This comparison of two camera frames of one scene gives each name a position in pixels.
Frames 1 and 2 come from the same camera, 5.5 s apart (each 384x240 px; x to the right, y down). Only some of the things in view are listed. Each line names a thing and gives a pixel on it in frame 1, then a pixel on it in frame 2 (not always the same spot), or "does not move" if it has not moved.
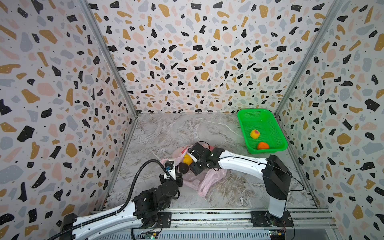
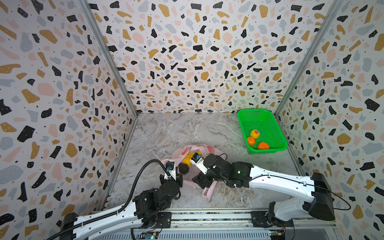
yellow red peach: [255, 134] does not move
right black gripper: [195, 161] -> [200, 177]
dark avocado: [183, 167] does not move
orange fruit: [263, 145] does not move
